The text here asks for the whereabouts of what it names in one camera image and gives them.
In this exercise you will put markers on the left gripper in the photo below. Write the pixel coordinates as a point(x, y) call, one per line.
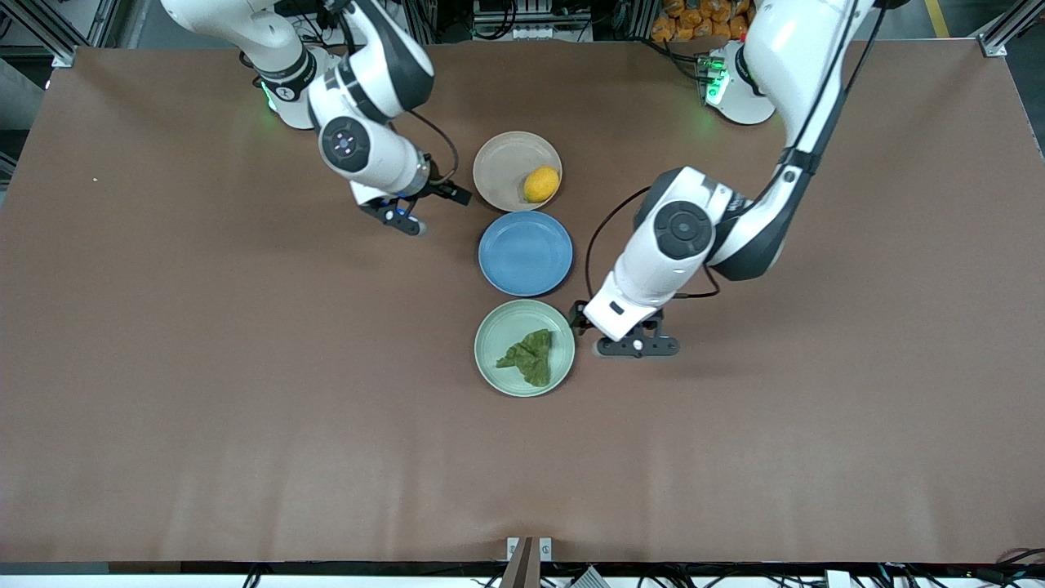
point(580, 314)

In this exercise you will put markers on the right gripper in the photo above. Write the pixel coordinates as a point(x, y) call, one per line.
point(446, 189)

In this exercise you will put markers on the yellow lemon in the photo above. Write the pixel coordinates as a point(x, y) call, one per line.
point(541, 184)

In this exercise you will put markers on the green lettuce leaf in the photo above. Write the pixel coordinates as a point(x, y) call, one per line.
point(531, 359)

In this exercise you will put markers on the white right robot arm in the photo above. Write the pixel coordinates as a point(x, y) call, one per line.
point(367, 155)

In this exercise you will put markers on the beige round plate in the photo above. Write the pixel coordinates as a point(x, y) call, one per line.
point(506, 167)

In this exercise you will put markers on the blue round plate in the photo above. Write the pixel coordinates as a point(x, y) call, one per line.
point(525, 253)

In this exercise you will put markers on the pale green round plate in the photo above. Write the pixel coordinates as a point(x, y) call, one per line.
point(506, 327)

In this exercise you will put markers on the bag of orange fruits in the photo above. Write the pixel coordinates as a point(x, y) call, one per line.
point(694, 20)

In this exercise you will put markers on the brown table cover mat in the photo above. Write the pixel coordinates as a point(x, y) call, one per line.
point(245, 449)

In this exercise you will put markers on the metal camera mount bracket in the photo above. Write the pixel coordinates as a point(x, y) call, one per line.
point(528, 559)

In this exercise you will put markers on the aluminium frame profile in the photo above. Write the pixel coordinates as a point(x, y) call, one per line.
point(1008, 28)
point(69, 37)

